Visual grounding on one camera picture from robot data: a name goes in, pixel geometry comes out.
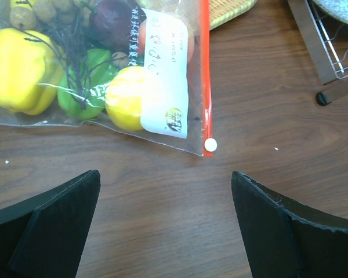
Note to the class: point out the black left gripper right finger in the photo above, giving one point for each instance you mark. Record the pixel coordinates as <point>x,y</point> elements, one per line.
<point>285,238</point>

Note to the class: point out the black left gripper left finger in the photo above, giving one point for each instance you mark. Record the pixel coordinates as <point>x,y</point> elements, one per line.
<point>45,235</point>

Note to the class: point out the green fake pepper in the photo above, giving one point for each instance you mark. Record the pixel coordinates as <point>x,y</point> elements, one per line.
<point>81,92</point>

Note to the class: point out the yellow fake pear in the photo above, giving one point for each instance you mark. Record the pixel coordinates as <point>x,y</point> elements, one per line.
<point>125,94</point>

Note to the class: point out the yellow fake bell pepper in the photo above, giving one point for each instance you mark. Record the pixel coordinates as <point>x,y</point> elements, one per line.
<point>29,71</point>

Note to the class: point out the clear zip top bag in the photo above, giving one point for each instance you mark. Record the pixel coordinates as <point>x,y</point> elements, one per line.
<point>178,113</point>

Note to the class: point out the brown fake longan bunch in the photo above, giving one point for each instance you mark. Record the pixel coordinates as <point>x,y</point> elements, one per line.
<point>66,23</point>

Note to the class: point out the dark purple fake fruit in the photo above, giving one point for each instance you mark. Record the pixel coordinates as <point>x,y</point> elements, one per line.
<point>115,24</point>

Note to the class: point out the metal dish rack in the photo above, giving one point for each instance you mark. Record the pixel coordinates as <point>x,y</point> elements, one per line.
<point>326,40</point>

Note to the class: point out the woven bamboo tray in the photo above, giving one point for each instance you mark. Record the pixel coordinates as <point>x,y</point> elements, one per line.
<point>222,11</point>

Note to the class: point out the grey speckled plate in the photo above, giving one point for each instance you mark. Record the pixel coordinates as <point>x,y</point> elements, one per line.
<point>338,9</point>

